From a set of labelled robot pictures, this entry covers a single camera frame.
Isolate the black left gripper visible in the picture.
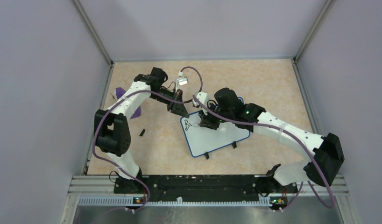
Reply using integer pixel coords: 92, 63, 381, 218
150, 88, 189, 118

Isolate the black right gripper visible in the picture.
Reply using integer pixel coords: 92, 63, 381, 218
199, 101, 233, 130

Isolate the blue framed whiteboard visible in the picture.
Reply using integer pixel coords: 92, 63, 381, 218
180, 112, 251, 158

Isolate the purple whiteboard eraser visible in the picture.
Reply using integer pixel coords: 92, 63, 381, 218
114, 87, 143, 120

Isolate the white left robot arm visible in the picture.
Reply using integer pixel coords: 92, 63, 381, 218
93, 67, 189, 193

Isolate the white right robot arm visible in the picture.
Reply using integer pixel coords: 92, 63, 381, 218
193, 88, 345, 192

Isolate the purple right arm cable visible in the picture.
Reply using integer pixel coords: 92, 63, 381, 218
192, 94, 336, 213

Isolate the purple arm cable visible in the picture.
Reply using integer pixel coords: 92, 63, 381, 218
92, 66, 203, 214
192, 94, 336, 213

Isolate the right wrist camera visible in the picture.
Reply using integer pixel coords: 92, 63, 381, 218
192, 92, 210, 108

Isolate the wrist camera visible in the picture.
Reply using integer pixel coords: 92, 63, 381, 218
192, 92, 210, 108
175, 71, 188, 91

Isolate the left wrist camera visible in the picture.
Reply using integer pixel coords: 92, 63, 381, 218
175, 71, 188, 91

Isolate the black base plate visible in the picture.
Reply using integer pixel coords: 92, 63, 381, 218
113, 175, 298, 202

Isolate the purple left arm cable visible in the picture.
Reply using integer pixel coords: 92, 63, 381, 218
92, 66, 203, 214

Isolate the aluminium frame rail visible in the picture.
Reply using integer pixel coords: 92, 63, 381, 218
62, 175, 360, 224

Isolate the white slotted cable duct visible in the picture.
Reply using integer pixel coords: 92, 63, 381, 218
78, 196, 272, 207

